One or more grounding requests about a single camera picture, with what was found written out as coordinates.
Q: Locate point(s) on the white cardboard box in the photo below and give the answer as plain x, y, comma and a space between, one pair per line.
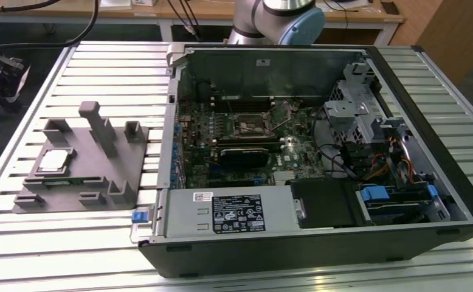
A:
115, 4

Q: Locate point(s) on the wooden cabinet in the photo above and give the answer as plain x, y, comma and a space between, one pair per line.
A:
458, 36

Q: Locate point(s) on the hard disk in blue carrier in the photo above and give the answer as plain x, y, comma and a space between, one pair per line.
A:
373, 194

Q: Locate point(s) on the green RAM stick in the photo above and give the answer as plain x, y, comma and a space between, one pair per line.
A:
72, 181

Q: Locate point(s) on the round coin cell battery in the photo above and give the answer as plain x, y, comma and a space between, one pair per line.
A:
297, 106

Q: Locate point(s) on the blue release latch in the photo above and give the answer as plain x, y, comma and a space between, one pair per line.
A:
140, 216

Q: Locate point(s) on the CPU socket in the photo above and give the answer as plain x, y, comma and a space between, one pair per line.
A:
247, 124

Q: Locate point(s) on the silver disk bay cage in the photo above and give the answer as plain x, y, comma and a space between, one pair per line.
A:
341, 111

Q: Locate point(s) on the metal locking lever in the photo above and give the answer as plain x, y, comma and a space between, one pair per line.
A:
229, 107

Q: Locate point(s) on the grey parts rack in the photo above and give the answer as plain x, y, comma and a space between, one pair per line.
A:
85, 170

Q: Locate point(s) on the black graphics card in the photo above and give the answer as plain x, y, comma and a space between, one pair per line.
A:
241, 157

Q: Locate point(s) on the silver CPU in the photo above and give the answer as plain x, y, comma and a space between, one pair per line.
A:
55, 159

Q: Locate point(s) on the black open PC case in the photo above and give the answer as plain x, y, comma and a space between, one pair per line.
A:
260, 258

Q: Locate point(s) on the small black desk item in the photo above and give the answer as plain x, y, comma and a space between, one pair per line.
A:
391, 7

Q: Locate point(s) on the green motherboard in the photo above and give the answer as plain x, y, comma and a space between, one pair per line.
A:
197, 162

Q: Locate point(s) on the wooden desk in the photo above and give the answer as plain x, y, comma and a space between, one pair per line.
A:
49, 12

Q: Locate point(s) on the silver chipset heat sink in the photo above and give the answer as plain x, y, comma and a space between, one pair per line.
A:
285, 177

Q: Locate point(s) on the silver power supply unit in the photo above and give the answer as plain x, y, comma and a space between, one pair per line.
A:
187, 219

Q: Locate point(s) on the white labelled box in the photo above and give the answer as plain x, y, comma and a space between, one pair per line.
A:
144, 2

